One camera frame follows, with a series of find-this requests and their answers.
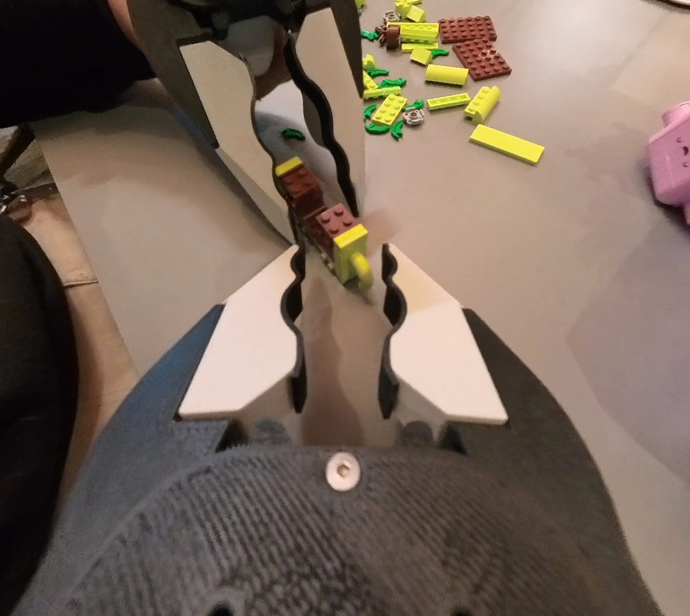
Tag pink toy figure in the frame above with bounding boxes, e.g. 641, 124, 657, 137
647, 101, 690, 224

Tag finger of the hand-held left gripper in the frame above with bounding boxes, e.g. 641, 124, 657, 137
283, 0, 370, 219
110, 0, 303, 246

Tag person's left forearm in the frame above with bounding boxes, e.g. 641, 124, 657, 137
0, 0, 157, 128

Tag brown and lime brick build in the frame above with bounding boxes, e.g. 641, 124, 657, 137
275, 157, 374, 299

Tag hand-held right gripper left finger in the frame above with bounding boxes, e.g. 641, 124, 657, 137
177, 243, 309, 420

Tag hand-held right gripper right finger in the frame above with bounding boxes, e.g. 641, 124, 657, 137
377, 243, 510, 427

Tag beige seat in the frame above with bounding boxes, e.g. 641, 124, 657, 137
0, 185, 142, 375

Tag scattered lime toy bricks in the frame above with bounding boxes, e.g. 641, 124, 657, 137
350, 0, 545, 165

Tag person's black clothing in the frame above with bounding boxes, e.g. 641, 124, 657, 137
0, 217, 82, 616

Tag brown studded toy plate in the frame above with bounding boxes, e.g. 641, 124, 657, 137
438, 15, 498, 45
452, 38, 512, 83

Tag black chair base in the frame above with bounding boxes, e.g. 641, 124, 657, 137
0, 125, 58, 219

